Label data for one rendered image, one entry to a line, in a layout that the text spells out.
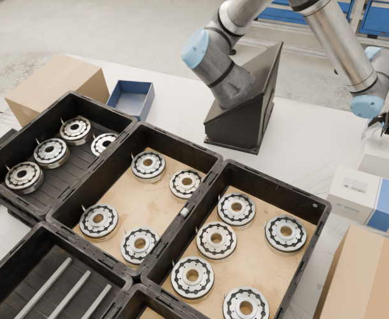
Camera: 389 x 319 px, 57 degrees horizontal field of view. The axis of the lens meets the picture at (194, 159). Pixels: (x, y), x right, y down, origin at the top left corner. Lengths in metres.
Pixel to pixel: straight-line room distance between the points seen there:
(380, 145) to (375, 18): 1.50
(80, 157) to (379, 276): 0.89
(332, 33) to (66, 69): 1.00
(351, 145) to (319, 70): 1.55
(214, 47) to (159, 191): 0.46
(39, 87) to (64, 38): 2.04
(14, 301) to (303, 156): 0.98
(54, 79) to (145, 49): 1.71
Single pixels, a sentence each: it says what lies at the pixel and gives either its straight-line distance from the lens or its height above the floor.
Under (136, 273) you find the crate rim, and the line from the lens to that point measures 0.84.
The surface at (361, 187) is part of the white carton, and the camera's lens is 1.18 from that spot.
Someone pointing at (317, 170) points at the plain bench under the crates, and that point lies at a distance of 1.30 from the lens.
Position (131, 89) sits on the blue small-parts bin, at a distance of 1.57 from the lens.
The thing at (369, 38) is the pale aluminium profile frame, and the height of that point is 0.30.
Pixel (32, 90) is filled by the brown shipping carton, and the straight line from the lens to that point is 1.48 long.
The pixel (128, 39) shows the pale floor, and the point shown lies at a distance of 3.29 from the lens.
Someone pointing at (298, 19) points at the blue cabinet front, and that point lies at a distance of 2.75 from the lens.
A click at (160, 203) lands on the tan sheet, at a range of 1.04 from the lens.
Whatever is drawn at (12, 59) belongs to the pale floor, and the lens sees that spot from 3.44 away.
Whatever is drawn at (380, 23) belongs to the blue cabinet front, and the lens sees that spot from 2.72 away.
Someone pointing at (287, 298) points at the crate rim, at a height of 0.93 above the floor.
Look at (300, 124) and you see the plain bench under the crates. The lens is 1.43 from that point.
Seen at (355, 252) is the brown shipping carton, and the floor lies 0.86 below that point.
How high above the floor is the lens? 1.69
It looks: 50 degrees down
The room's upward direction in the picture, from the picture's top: 5 degrees counter-clockwise
